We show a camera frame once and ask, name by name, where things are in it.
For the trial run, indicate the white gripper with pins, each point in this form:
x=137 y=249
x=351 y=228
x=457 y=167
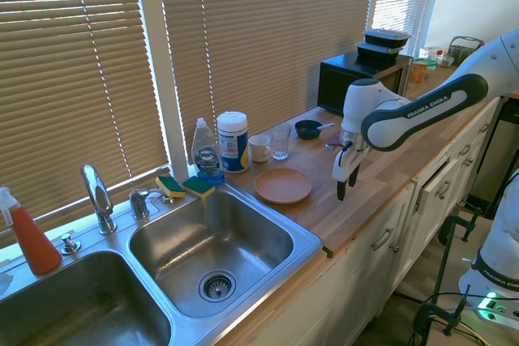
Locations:
x=348 y=161

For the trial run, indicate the orange plastic plate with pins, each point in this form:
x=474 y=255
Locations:
x=283 y=184

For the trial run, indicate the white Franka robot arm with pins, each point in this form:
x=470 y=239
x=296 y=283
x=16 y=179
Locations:
x=425 y=108

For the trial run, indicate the stainless steel double sink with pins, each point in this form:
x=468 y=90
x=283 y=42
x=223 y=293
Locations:
x=227 y=236

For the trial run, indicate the metal sink drain strainer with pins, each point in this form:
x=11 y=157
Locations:
x=217 y=286

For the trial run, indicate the small chrome sink knob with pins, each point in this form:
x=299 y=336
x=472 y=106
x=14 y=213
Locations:
x=70 y=244

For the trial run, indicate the small black bowl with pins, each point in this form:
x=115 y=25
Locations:
x=307 y=130

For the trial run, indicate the white kitchen cabinets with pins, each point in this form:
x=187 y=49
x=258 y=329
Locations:
x=405 y=220

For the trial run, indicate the clear drinking glass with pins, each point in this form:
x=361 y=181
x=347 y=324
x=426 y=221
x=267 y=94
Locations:
x=280 y=141

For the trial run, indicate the white ceramic mug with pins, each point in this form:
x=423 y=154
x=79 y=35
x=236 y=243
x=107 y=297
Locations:
x=258 y=149

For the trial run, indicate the black microwave oven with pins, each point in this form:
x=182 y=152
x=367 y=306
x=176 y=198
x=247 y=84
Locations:
x=338 y=82

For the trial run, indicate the black clamp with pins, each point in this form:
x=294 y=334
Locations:
x=458 y=226
x=442 y=311

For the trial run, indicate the white wipes canister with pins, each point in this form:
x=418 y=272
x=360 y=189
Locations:
x=232 y=143

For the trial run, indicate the orange jar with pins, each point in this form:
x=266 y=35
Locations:
x=419 y=72

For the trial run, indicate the black food container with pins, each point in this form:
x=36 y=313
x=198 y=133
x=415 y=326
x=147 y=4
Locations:
x=377 y=53
x=387 y=37

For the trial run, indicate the blue Dawn dish soap bottle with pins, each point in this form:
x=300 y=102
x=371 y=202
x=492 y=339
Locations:
x=207 y=155

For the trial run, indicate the yellow green sponge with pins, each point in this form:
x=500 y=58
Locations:
x=198 y=187
x=170 y=186

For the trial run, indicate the clear container green lid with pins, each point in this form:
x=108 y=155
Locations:
x=430 y=56

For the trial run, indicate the black dishwasher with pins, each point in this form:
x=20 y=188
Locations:
x=500 y=151

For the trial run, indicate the wide tan window blind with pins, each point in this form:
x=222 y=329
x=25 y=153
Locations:
x=69 y=78
x=263 y=38

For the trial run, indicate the chrome kitchen faucet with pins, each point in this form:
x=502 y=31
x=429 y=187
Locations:
x=97 y=196

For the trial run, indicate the orange spray bottle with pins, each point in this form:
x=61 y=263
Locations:
x=32 y=240

